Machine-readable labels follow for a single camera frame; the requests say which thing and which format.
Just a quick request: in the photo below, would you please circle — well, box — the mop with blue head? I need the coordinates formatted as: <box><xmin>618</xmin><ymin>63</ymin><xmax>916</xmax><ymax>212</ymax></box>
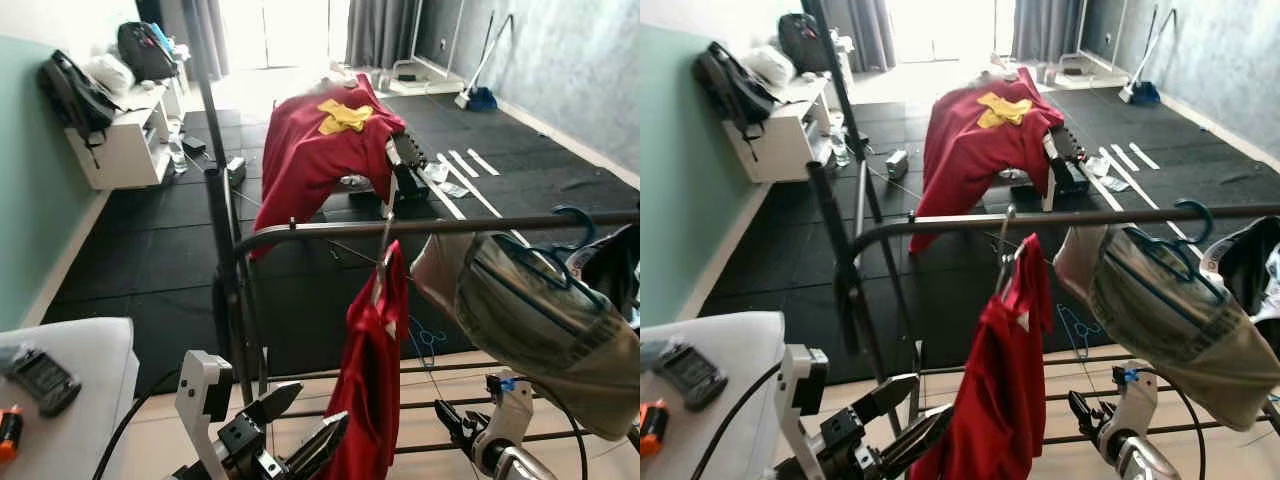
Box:
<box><xmin>455</xmin><ymin>12</ymin><xmax>516</xmax><ymax>111</ymax></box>
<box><xmin>1118</xmin><ymin>8</ymin><xmax>1179</xmax><ymax>106</ymax></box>

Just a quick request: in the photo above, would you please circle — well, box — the white metal garment rack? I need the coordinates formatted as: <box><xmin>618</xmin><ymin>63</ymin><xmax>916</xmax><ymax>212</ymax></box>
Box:
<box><xmin>385</xmin><ymin>0</ymin><xmax>471</xmax><ymax>98</ymax></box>
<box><xmin>1050</xmin><ymin>0</ymin><xmax>1131</xmax><ymax>91</ymax></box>

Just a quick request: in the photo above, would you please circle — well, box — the red shirt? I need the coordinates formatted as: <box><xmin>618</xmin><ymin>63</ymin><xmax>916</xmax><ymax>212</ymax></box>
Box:
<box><xmin>322</xmin><ymin>240</ymin><xmax>411</xmax><ymax>480</ymax></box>
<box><xmin>910</xmin><ymin>232</ymin><xmax>1054</xmax><ymax>480</ymax></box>

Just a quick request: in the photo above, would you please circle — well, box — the black metal equipment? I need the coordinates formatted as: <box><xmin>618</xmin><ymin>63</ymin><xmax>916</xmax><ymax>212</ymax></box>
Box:
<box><xmin>1040</xmin><ymin>128</ymin><xmax>1096</xmax><ymax>196</ymax></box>
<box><xmin>385</xmin><ymin>132</ymin><xmax>433</xmax><ymax>201</ymax></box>

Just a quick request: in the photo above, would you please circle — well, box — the olive green shirt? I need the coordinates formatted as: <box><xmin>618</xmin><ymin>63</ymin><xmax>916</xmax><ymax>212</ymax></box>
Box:
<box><xmin>1053</xmin><ymin>225</ymin><xmax>1280</xmax><ymax>433</ymax></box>
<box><xmin>410</xmin><ymin>230</ymin><xmax>636</xmax><ymax>441</ymax></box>

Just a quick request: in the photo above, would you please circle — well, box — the teal plastic hanger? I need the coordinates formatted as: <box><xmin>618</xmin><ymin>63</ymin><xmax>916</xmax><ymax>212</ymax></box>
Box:
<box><xmin>1120</xmin><ymin>198</ymin><xmax>1216</xmax><ymax>286</ymax></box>
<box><xmin>490</xmin><ymin>205</ymin><xmax>601</xmax><ymax>291</ymax></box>

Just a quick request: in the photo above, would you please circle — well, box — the white bag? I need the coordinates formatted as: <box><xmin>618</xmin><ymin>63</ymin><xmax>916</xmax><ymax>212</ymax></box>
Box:
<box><xmin>85</xmin><ymin>55</ymin><xmax>136</xmax><ymax>98</ymax></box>
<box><xmin>745</xmin><ymin>45</ymin><xmax>798</xmax><ymax>89</ymax></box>

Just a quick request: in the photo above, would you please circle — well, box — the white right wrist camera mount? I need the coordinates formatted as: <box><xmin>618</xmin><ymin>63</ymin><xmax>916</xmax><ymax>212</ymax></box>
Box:
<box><xmin>485</xmin><ymin>370</ymin><xmax>536</xmax><ymax>451</ymax></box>
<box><xmin>1105</xmin><ymin>362</ymin><xmax>1161</xmax><ymax>446</ymax></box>

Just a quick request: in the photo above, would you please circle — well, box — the white shelf unit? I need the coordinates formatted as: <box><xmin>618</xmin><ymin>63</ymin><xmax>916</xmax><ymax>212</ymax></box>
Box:
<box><xmin>722</xmin><ymin>78</ymin><xmax>836</xmax><ymax>184</ymax></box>
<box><xmin>65</xmin><ymin>80</ymin><xmax>186</xmax><ymax>191</ymax></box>

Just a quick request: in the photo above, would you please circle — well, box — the silver metal hanger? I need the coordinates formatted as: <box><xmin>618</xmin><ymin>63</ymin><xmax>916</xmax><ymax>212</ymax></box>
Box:
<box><xmin>370</xmin><ymin>205</ymin><xmax>399</xmax><ymax>306</ymax></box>
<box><xmin>993</xmin><ymin>205</ymin><xmax>1023</xmax><ymax>301</ymax></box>

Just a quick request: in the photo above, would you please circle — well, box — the black tripod pole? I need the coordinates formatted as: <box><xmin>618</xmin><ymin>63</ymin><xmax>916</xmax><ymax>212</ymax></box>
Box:
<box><xmin>190</xmin><ymin>50</ymin><xmax>246</xmax><ymax>331</ymax></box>
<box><xmin>800</xmin><ymin>0</ymin><xmax>911</xmax><ymax>341</ymax></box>

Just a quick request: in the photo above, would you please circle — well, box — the red cloth with yellow star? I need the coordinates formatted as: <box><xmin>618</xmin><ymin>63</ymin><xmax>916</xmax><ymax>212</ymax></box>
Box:
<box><xmin>908</xmin><ymin>68</ymin><xmax>1066</xmax><ymax>253</ymax></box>
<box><xmin>250</xmin><ymin>72</ymin><xmax>408</xmax><ymax>259</ymax></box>

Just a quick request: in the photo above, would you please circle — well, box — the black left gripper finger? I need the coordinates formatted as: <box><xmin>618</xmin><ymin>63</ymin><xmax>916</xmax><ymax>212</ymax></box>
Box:
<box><xmin>245</xmin><ymin>381</ymin><xmax>304</xmax><ymax>427</ymax></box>
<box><xmin>882</xmin><ymin>405</ymin><xmax>951</xmax><ymax>477</ymax></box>
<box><xmin>285</xmin><ymin>412</ymin><xmax>350</xmax><ymax>479</ymax></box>
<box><xmin>860</xmin><ymin>373</ymin><xmax>921</xmax><ymax>423</ymax></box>

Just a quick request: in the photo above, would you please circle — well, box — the grey curtain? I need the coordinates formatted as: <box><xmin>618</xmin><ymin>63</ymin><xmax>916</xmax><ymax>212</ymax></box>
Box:
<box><xmin>1012</xmin><ymin>0</ymin><xmax>1086</xmax><ymax>63</ymax></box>
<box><xmin>180</xmin><ymin>0</ymin><xmax>231</xmax><ymax>81</ymax></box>
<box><xmin>345</xmin><ymin>0</ymin><xmax>421</xmax><ymax>69</ymax></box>
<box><xmin>825</xmin><ymin>0</ymin><xmax>898</xmax><ymax>71</ymax></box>

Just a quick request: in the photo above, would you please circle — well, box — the thin blue hanger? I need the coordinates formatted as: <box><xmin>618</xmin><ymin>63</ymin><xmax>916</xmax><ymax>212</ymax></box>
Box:
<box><xmin>1055</xmin><ymin>303</ymin><xmax>1101</xmax><ymax>361</ymax></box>
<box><xmin>405</xmin><ymin>315</ymin><xmax>448</xmax><ymax>369</ymax></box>

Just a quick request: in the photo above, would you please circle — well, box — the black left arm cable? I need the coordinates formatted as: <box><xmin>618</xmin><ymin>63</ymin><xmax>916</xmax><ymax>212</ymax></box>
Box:
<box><xmin>690</xmin><ymin>360</ymin><xmax>783</xmax><ymax>480</ymax></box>
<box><xmin>93</xmin><ymin>368</ymin><xmax>186</xmax><ymax>480</ymax></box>

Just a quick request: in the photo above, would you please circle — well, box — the black metal clothes rack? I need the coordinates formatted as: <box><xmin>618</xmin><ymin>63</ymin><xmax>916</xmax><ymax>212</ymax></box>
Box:
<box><xmin>205</xmin><ymin>168</ymin><xmax>641</xmax><ymax>466</ymax></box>
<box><xmin>805</xmin><ymin>160</ymin><xmax>1280</xmax><ymax>451</ymax></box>

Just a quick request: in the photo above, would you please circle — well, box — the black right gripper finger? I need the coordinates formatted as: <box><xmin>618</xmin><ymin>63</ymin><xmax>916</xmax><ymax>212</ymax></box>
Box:
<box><xmin>436</xmin><ymin>403</ymin><xmax>471</xmax><ymax>446</ymax></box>
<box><xmin>445</xmin><ymin>399</ymin><xmax>485</xmax><ymax>433</ymax></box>
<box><xmin>1068</xmin><ymin>393</ymin><xmax>1101</xmax><ymax>439</ymax></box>
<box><xmin>1078</xmin><ymin>390</ymin><xmax>1115</xmax><ymax>427</ymax></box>

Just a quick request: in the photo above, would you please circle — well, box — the white padded bench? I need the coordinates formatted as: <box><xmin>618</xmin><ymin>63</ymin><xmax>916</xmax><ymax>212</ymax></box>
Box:
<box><xmin>0</xmin><ymin>318</ymin><xmax>139</xmax><ymax>480</ymax></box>
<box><xmin>640</xmin><ymin>312</ymin><xmax>786</xmax><ymax>480</ymax></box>

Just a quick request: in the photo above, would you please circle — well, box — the black and white garment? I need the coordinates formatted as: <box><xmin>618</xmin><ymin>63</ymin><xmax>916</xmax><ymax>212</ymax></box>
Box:
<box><xmin>565</xmin><ymin>222</ymin><xmax>641</xmax><ymax>321</ymax></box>
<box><xmin>1200</xmin><ymin>215</ymin><xmax>1280</xmax><ymax>351</ymax></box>

